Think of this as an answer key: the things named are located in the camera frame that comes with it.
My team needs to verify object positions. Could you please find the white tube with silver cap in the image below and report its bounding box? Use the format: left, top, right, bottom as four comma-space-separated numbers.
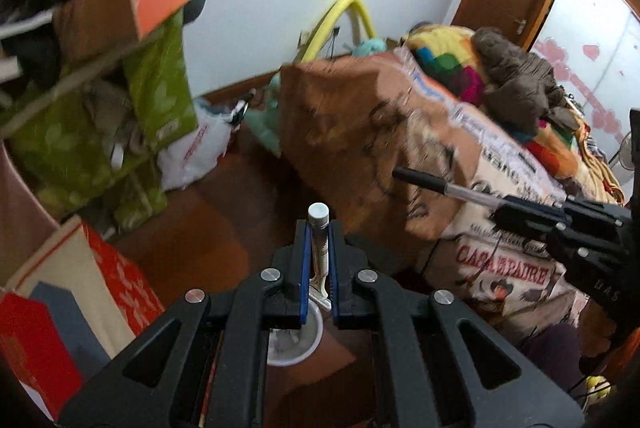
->
307, 203, 334, 312

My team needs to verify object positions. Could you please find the white wardrobe with pink stickers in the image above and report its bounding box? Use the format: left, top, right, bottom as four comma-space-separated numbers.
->
530, 0, 640, 191

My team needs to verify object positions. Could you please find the red patterned white cardboard box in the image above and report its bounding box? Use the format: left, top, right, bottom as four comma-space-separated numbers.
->
4, 215, 167, 361

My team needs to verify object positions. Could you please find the black and silver pen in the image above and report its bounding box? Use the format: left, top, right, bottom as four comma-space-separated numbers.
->
392, 167, 508, 211

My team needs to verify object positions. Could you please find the white fan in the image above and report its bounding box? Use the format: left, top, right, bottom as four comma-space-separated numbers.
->
606, 131, 634, 175

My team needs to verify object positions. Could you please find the beige yellow blanket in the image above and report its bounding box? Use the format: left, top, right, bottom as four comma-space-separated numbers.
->
570, 108, 627, 205

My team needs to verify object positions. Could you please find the newspaper print blanket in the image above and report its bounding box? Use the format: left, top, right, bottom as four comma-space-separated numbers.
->
277, 47, 587, 345

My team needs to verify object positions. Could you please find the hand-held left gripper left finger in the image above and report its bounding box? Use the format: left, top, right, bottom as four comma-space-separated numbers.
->
57, 219, 308, 428

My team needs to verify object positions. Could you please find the brown puffer jacket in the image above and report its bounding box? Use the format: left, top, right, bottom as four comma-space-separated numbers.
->
470, 27, 582, 135

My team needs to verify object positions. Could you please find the white plastic bag red print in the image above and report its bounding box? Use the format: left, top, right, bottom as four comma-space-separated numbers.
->
156, 101, 236, 192

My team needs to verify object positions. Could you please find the colourful patchwork blanket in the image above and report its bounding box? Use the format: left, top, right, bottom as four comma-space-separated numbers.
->
401, 23, 576, 181

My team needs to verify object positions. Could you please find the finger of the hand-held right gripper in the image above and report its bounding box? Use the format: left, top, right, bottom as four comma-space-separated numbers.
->
492, 202, 572, 243
547, 195, 630, 261

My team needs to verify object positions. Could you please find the white cup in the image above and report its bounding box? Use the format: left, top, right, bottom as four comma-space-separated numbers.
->
266, 303, 325, 366

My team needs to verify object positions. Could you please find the yellow hoop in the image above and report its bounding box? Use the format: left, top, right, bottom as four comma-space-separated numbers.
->
300, 0, 377, 62

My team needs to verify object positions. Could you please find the yellow green ball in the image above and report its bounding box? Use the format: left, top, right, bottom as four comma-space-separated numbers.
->
584, 374, 614, 402

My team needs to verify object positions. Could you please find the teal cloth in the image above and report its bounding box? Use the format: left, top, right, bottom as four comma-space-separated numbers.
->
244, 72, 284, 157

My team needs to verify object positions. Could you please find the green leaf print bag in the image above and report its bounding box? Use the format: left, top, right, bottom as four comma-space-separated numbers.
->
0, 11, 199, 230

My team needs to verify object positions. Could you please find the teal plush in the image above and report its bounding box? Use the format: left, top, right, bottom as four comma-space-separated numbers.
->
351, 37, 389, 59

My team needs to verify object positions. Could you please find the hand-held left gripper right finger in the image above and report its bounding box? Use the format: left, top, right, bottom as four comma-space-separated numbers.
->
327, 221, 587, 428

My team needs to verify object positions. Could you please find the wooden slat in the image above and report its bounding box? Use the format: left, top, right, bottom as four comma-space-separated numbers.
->
0, 31, 167, 136

